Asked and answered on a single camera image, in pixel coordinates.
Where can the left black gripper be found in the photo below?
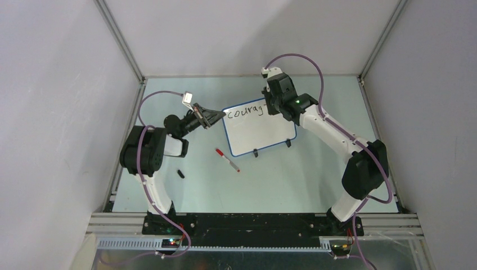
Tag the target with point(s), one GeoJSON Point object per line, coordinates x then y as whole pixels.
{"type": "Point", "coordinates": [206, 117]}

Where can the blue framed whiteboard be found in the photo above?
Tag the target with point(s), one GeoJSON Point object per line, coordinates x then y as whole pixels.
{"type": "Point", "coordinates": [249, 127]}

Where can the black marker cap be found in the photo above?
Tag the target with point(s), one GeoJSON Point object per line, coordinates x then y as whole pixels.
{"type": "Point", "coordinates": [181, 174]}

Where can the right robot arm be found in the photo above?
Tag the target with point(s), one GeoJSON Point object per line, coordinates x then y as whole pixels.
{"type": "Point", "coordinates": [366, 162]}

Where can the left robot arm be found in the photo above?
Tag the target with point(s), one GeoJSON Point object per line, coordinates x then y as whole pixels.
{"type": "Point", "coordinates": [146, 146]}

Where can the red whiteboard marker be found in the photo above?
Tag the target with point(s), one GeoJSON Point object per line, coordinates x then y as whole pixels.
{"type": "Point", "coordinates": [235, 167]}

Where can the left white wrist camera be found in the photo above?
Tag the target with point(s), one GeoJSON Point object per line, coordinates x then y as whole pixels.
{"type": "Point", "coordinates": [187, 99]}

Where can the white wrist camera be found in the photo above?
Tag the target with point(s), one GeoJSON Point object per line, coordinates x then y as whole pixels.
{"type": "Point", "coordinates": [187, 99]}
{"type": "Point", "coordinates": [270, 72]}

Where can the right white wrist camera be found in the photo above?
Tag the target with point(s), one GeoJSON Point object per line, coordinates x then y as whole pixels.
{"type": "Point", "coordinates": [270, 72]}

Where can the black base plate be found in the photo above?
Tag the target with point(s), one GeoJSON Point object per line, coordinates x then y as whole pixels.
{"type": "Point", "coordinates": [269, 230]}

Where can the aluminium frame rail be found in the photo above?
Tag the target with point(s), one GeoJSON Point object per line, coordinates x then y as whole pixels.
{"type": "Point", "coordinates": [124, 231]}

